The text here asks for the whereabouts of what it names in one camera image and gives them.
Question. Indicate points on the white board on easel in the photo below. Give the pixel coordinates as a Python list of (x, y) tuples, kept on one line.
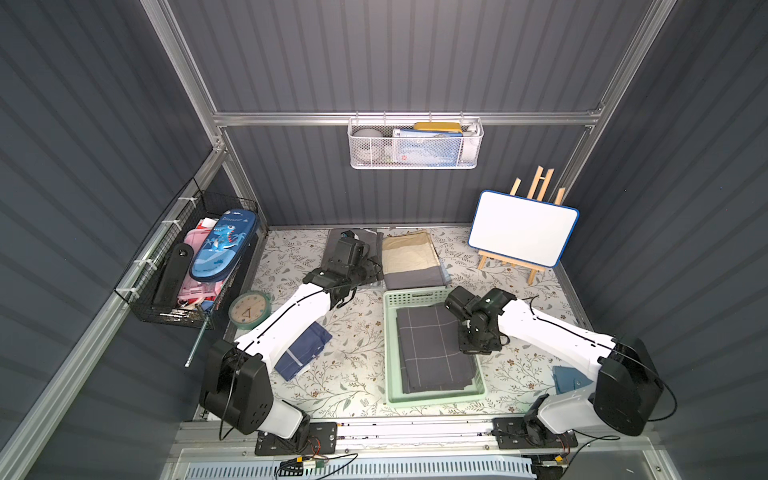
[(523, 231)]

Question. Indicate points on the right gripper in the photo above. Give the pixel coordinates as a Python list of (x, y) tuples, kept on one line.
[(477, 341)]

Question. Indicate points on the white tape roll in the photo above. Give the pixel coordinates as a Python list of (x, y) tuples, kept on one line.
[(367, 145)]

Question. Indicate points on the plain grey folded pillowcase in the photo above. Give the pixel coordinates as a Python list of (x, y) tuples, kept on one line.
[(336, 240)]

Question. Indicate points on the beige and grey pillowcase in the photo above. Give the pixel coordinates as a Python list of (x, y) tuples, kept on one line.
[(411, 261)]

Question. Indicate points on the blue shark pencil case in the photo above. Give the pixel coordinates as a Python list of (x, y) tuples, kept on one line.
[(224, 246)]

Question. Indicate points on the blue packet in basket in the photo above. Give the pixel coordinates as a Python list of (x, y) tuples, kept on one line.
[(428, 149)]

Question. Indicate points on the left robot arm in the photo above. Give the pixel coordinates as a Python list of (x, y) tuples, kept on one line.
[(236, 383)]

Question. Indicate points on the black wire side basket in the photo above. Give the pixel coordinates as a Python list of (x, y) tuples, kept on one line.
[(198, 304)]

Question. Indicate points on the yellow item in basket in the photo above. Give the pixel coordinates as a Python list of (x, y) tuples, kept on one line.
[(445, 127)]

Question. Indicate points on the floral table cloth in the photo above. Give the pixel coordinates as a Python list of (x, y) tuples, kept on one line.
[(348, 378)]

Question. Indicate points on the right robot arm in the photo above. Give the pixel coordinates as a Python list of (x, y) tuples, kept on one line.
[(624, 386)]

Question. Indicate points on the teal cloth piece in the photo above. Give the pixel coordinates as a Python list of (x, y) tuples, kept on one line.
[(568, 379)]

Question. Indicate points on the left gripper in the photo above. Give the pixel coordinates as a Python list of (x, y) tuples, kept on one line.
[(365, 271)]

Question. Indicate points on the white wire wall basket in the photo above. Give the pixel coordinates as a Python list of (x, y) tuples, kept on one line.
[(473, 135)]

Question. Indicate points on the mint green plastic basket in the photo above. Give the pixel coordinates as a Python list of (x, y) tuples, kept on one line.
[(395, 397)]

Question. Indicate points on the dark grey checked pillowcase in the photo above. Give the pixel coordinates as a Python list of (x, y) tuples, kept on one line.
[(444, 369)]

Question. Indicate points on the green round clock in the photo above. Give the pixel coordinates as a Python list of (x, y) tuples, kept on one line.
[(250, 309)]

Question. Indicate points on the navy blue folded cloth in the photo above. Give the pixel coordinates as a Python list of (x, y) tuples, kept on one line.
[(307, 347)]

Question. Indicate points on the black remote in basket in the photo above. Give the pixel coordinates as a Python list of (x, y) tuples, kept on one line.
[(173, 275)]

